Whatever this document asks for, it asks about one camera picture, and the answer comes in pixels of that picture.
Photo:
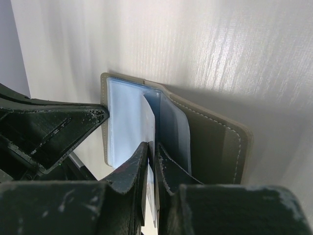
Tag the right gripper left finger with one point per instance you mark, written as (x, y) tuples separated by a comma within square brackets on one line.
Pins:
[(114, 205)]

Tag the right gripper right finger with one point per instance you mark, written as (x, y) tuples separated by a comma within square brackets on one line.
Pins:
[(187, 207)]

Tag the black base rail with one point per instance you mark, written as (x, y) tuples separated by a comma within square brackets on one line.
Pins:
[(75, 170)]

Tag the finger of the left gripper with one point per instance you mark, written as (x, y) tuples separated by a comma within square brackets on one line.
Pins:
[(37, 135)]

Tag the grey card holder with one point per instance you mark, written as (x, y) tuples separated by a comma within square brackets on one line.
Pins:
[(210, 147)]

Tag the white credit card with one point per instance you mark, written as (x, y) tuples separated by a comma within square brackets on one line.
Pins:
[(150, 159)]

